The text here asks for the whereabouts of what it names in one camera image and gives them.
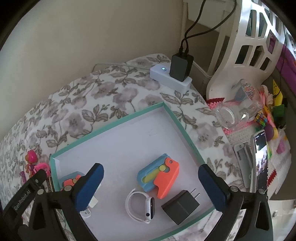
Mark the yellow toy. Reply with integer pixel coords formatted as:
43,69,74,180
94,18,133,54
272,80,284,109

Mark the black adapter with cables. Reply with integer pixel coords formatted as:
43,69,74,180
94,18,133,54
181,0,232,78

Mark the white charger cube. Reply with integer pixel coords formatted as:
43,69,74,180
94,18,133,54
80,183,102,219

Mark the white smartwatch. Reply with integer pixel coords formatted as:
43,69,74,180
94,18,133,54
125,188,156,224

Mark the white power strip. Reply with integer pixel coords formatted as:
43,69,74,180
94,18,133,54
149,65,193,91

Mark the black charger adapter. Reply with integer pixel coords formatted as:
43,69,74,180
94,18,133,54
161,188,200,226

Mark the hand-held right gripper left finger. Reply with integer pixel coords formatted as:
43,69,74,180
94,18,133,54
17,163,104,241

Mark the pink toy dog figure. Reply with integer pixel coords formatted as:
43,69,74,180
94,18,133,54
25,150,38,174

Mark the black power adapter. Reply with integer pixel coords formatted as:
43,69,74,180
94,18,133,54
169,54,194,82

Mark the gold black patterned box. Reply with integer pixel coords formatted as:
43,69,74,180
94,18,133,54
44,176,57,193

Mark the purple cloth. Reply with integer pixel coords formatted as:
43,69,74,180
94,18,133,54
277,42,296,77

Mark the black smartphone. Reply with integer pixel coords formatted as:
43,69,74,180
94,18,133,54
250,130,270,194

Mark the teal cardboard tray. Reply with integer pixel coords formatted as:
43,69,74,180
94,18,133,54
50,101,215,240

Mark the purple ball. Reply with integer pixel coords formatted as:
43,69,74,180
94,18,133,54
265,124,275,139

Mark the clear glass mug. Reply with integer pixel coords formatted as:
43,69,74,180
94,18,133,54
216,79,264,130

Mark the pink white knitted mat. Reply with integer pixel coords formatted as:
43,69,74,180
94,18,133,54
207,97,288,193

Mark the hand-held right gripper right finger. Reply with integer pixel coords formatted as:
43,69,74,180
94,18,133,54
198,164,273,241

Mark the black cable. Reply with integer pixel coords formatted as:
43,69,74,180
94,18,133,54
178,0,207,55
184,0,237,55

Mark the white plastic chair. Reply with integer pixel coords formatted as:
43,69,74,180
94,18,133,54
206,0,290,100

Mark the green block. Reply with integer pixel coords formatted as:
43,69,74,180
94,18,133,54
273,104,285,117

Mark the silver phone stand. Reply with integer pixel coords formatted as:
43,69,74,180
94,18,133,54
233,142,255,189

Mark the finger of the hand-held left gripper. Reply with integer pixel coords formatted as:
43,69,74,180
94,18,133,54
28,169,49,194

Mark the white cable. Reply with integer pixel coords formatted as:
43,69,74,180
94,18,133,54
193,62,213,79

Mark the floral printed blanket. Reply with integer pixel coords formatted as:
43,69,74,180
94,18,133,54
0,54,245,241

